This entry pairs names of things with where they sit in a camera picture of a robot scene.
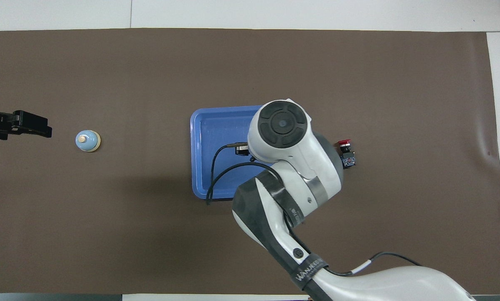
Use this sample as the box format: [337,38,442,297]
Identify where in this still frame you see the blue plastic tray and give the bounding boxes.
[190,105,275,200]

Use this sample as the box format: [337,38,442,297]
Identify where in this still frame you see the brown table mat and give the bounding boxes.
[0,28,500,295]

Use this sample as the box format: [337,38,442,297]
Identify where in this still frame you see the red push button switch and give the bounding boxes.
[338,139,356,168]

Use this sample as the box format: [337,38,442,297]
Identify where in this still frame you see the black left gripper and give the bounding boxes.
[0,98,53,140]

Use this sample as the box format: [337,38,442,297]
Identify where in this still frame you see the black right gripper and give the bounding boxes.
[235,143,254,162]

